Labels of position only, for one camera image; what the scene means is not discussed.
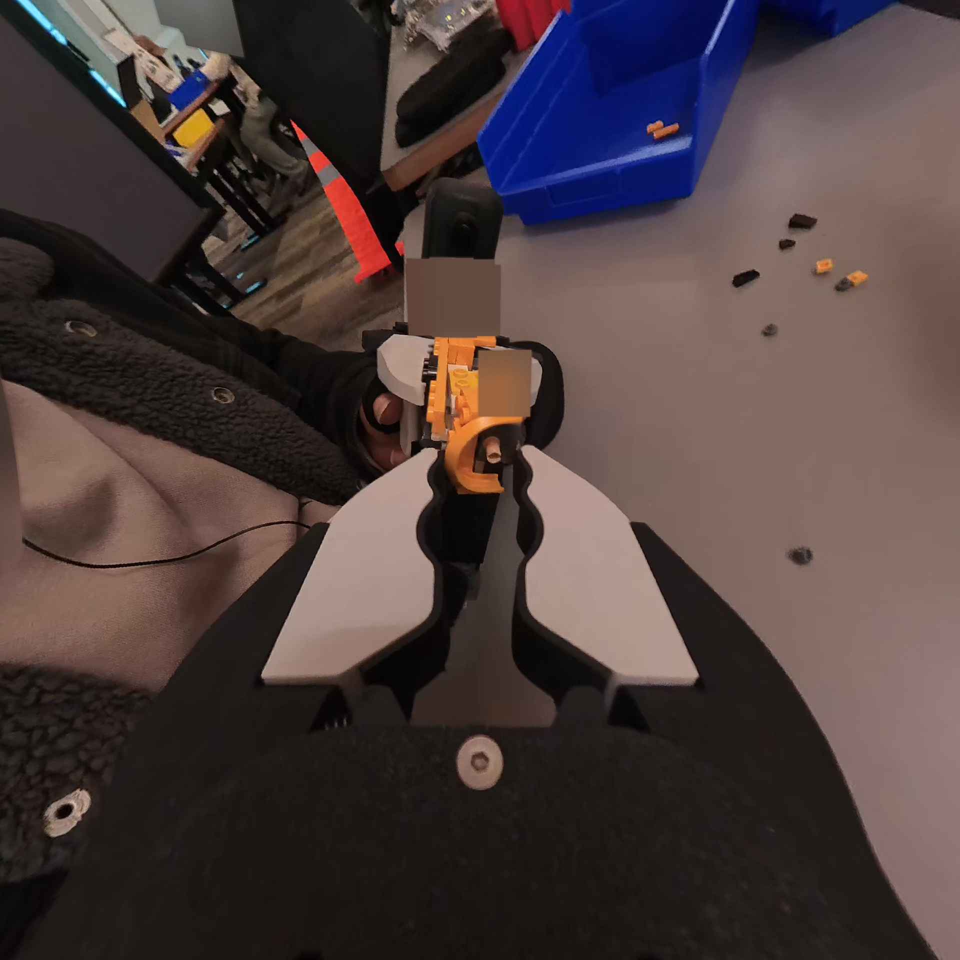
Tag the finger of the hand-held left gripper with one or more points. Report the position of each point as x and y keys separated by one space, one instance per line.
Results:
x=405 y=367
x=535 y=382

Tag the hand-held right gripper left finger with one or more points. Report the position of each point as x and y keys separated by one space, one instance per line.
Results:
x=360 y=585

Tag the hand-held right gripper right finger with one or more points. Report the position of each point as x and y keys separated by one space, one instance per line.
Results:
x=600 y=585

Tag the orange lego vehicle model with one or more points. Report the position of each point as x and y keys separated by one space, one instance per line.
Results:
x=457 y=450

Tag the person's left forearm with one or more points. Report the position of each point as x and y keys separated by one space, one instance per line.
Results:
x=300 y=367

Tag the orange lego brick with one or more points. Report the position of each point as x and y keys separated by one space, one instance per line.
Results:
x=664 y=130

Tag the black lego slope piece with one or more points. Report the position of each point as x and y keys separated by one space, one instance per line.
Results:
x=802 y=221

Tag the orange and grey lego piece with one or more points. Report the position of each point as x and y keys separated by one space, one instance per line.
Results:
x=851 y=281

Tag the person's left hand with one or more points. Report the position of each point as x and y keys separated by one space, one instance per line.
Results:
x=386 y=409

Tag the orange traffic cone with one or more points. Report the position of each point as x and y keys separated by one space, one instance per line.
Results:
x=352 y=217

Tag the black bag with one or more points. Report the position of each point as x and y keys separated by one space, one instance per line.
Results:
x=450 y=90

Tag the large blue storage bin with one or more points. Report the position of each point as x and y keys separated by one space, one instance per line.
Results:
x=600 y=150

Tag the grey background table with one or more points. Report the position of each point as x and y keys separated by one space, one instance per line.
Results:
x=394 y=75

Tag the red container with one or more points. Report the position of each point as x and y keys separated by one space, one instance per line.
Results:
x=532 y=22

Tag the beige hoodie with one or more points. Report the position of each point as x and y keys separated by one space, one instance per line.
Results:
x=150 y=600

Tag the yellow storage bin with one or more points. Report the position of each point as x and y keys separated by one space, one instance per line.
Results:
x=193 y=129

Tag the small blue box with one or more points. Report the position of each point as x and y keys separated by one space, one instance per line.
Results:
x=187 y=90

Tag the dark grey desk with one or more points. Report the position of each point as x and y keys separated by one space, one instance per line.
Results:
x=75 y=150

